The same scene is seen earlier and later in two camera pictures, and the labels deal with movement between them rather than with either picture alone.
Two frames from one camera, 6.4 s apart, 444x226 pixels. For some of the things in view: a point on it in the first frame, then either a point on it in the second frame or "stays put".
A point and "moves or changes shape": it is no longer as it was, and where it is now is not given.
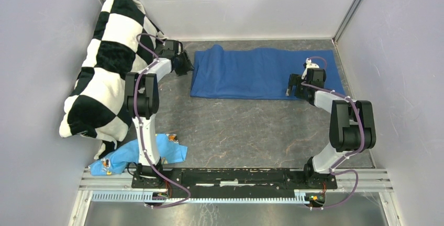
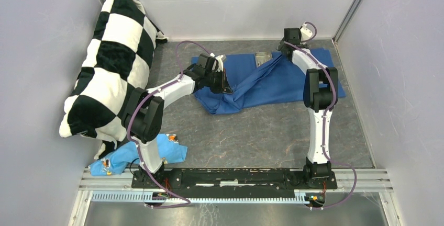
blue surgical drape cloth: x=263 y=74 moves or changes shape
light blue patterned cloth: x=170 y=151 stays put
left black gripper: x=187 y=66 → x=224 y=87
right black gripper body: x=300 y=90 → x=281 y=45
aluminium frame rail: x=370 y=180 stays put
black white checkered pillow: x=124 y=40 stays put
